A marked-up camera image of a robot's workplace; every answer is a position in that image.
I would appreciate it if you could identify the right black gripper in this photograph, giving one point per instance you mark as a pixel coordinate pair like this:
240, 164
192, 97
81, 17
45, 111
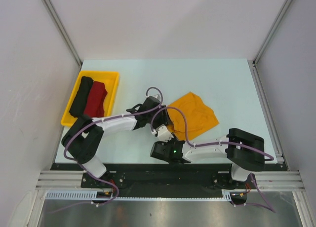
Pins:
172, 140

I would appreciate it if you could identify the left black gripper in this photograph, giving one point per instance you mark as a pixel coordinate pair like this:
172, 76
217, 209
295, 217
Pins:
163, 119

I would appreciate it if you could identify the orange t shirt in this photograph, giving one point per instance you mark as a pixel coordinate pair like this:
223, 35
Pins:
200, 118

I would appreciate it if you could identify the yellow plastic tray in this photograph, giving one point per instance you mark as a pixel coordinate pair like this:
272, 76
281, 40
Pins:
111, 81

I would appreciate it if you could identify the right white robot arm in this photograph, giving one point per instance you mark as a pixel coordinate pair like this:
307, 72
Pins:
243, 149

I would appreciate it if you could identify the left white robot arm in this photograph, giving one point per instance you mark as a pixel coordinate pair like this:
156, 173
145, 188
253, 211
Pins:
83, 138

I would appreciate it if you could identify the red rolled t shirt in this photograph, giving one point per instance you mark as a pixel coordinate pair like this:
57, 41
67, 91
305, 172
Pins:
94, 105

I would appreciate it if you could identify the black rolled t shirt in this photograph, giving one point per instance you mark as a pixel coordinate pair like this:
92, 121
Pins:
80, 99

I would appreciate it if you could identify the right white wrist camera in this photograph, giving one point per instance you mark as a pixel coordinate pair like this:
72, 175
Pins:
163, 134

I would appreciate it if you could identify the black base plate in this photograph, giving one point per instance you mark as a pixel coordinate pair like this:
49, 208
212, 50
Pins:
166, 180

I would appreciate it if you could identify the white slotted cable duct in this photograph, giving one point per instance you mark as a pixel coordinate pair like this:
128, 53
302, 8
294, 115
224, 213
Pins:
85, 195

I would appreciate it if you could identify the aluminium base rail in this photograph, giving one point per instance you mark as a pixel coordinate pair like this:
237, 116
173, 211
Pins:
266, 181

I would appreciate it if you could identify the left aluminium frame post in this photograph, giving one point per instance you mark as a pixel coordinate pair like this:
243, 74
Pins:
48, 4

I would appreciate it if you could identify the aluminium frame post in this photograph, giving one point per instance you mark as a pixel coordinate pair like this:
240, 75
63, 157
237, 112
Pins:
272, 31
48, 4

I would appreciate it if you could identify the right aluminium frame post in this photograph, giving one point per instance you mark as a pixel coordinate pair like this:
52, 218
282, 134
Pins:
272, 31

